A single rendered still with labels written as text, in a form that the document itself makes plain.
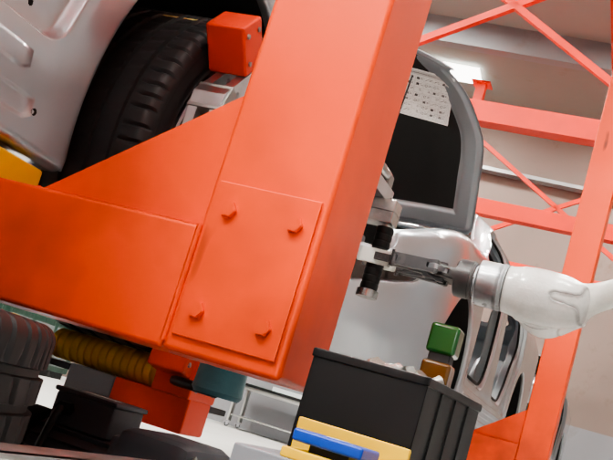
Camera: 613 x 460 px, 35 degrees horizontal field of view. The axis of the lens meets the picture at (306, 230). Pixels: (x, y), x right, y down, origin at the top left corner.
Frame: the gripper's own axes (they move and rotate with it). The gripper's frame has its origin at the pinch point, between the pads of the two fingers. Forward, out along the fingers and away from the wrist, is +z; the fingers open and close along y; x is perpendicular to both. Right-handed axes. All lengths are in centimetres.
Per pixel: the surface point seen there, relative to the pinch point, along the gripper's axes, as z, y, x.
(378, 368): -28, -84, -27
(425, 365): -27, -57, -23
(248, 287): -8, -77, -21
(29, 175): 37, -64, -12
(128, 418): 16, -48, -42
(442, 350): -29, -57, -20
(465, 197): 55, 312, 101
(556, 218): 76, 875, 252
